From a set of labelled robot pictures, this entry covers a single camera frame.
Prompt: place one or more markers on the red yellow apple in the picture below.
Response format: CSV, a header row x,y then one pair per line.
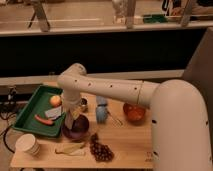
x,y
55,101

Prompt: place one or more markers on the purple bowl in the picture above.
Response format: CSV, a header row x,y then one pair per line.
x,y
79,129

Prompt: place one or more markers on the wooden folding table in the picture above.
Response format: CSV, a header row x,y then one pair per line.
x,y
131,144

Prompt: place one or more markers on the red sausage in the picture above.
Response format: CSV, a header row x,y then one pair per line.
x,y
43,121

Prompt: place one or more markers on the grey cloth piece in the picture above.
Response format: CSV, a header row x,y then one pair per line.
x,y
53,113

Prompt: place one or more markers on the orange wooden bowl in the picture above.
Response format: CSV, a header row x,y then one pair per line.
x,y
133,113

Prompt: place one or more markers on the green plastic tray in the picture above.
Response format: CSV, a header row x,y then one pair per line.
x,y
39,104

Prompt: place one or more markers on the yellow banana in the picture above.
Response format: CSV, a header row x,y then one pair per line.
x,y
71,149

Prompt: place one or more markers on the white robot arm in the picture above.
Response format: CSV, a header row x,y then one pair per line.
x,y
180,125

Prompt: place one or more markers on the bunch of dark grapes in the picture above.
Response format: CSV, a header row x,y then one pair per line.
x,y
101,152

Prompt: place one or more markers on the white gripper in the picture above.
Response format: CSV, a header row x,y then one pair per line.
x,y
72,109

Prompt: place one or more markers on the small metal cup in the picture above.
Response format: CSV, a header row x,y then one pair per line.
x,y
84,105

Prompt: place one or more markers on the green box in background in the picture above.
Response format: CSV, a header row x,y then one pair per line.
x,y
154,18

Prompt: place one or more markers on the metal fork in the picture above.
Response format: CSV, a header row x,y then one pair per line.
x,y
116,120

